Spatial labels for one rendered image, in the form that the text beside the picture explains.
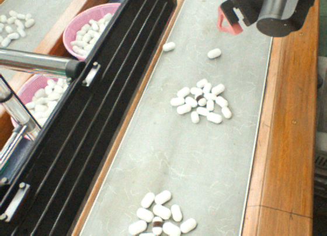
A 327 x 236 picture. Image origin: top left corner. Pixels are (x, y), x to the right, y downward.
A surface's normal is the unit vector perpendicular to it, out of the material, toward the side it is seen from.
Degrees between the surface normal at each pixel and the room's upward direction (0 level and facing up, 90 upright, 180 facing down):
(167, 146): 0
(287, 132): 0
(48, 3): 0
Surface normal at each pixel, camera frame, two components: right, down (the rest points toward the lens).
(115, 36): 0.74, -0.16
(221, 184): -0.11, -0.59
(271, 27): -0.34, 0.92
